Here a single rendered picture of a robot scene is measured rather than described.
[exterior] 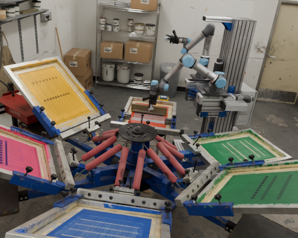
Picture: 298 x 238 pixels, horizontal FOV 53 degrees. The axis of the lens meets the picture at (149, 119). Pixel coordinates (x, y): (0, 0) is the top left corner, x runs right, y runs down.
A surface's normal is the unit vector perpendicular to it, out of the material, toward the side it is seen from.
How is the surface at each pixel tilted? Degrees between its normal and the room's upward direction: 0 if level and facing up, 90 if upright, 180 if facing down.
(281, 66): 90
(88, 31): 90
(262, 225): 0
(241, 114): 90
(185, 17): 90
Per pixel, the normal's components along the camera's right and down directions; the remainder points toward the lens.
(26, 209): 0.09, -0.89
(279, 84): -0.11, 0.44
